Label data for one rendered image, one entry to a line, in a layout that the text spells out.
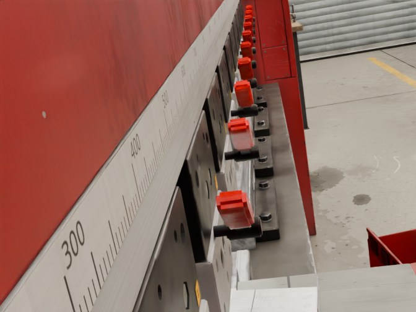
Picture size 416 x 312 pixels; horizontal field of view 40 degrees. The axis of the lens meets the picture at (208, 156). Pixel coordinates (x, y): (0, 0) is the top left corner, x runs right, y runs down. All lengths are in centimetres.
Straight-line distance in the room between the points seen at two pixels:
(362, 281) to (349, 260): 206
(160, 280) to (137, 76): 11
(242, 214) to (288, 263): 78
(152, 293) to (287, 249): 99
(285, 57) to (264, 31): 17
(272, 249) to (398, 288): 45
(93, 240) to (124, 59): 11
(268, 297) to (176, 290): 55
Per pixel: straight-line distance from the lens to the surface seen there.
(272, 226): 129
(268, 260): 122
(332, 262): 294
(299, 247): 125
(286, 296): 86
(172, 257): 32
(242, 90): 79
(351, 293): 86
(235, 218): 43
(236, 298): 87
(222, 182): 64
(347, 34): 831
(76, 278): 19
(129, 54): 30
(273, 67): 289
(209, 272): 46
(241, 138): 61
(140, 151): 28
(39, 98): 18
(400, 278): 89
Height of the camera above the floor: 147
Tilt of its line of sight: 18 degrees down
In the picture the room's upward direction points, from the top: 10 degrees counter-clockwise
